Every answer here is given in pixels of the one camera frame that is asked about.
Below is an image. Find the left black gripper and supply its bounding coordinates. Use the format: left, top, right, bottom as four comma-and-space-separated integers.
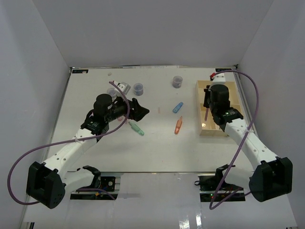
105, 94, 149, 123

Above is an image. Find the left clear clip jar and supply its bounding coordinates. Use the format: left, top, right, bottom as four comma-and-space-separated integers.
133, 83, 144, 96

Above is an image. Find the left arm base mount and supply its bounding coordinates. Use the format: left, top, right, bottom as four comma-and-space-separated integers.
62, 166, 119, 200

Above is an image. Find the wooden compartment box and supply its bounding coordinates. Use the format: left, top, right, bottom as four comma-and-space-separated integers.
195, 81, 244, 136

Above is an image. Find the clear clip jar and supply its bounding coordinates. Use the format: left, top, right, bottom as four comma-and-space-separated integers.
172, 76, 183, 88
133, 83, 144, 96

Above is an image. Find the right clear clip jar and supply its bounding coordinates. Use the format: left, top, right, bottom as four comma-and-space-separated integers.
172, 76, 183, 88

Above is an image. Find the blue highlighter cap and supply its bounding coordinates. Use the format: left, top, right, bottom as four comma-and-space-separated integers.
173, 102, 183, 114

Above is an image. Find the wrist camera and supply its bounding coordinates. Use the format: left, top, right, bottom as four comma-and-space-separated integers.
113, 81, 131, 95
210, 73, 226, 84

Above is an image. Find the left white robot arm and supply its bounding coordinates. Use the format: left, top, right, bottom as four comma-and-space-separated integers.
26, 94, 149, 209

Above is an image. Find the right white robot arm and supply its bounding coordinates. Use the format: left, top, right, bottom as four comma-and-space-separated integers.
204, 84, 293, 202

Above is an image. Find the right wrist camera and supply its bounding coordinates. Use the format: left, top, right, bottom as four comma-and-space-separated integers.
210, 73, 226, 84

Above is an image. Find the green highlighter pen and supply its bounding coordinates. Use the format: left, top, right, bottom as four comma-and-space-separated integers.
128, 122, 144, 136

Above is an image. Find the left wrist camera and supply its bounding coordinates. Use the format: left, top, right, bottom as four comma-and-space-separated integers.
113, 81, 131, 95

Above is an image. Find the pink highlighter pen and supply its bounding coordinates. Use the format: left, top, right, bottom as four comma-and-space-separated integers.
204, 108, 209, 121

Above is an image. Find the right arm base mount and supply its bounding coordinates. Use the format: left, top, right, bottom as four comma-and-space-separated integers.
194, 164, 246, 202

